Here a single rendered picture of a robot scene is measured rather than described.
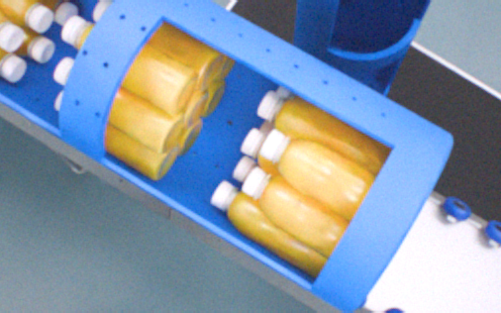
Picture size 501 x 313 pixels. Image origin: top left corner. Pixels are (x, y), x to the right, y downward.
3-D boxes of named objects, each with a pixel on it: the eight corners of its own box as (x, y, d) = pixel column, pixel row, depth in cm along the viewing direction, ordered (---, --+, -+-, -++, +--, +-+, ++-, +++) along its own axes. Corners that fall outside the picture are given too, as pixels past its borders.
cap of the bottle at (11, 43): (5, 49, 105) (14, 54, 105) (-8, 43, 102) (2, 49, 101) (18, 27, 105) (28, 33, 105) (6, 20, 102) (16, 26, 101)
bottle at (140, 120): (169, 155, 103) (71, 95, 106) (192, 113, 102) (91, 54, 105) (153, 156, 96) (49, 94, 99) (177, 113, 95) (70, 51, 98)
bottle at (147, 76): (165, 117, 92) (56, 52, 95) (182, 116, 99) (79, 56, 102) (190, 70, 91) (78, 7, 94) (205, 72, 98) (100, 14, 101)
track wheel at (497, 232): (508, 251, 106) (516, 241, 106) (482, 236, 107) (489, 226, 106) (508, 239, 110) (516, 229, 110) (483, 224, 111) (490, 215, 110)
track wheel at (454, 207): (465, 226, 108) (472, 216, 107) (440, 211, 108) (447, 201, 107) (467, 215, 112) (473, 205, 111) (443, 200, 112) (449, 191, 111)
